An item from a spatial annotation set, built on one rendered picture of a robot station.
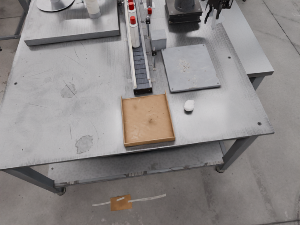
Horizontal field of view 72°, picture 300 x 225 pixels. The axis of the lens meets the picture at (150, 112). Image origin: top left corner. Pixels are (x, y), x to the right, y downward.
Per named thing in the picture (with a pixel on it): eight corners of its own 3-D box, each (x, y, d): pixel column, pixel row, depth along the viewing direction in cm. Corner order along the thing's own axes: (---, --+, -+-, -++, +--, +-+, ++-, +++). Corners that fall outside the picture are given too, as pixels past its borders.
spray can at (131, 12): (130, 29, 147) (126, 1, 129) (137, 28, 147) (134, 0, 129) (131, 34, 144) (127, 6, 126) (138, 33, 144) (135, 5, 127)
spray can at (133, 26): (131, 43, 139) (127, 15, 122) (139, 42, 139) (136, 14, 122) (132, 48, 137) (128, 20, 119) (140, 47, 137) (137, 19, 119)
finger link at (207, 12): (212, 23, 109) (221, 7, 101) (202, 23, 107) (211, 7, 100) (210, 19, 111) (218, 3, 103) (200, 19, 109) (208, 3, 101)
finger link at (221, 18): (224, 30, 102) (227, 9, 98) (214, 30, 100) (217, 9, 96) (220, 29, 104) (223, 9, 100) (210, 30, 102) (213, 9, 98)
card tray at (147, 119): (121, 99, 122) (120, 95, 118) (165, 93, 123) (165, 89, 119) (124, 147, 106) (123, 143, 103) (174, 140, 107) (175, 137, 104)
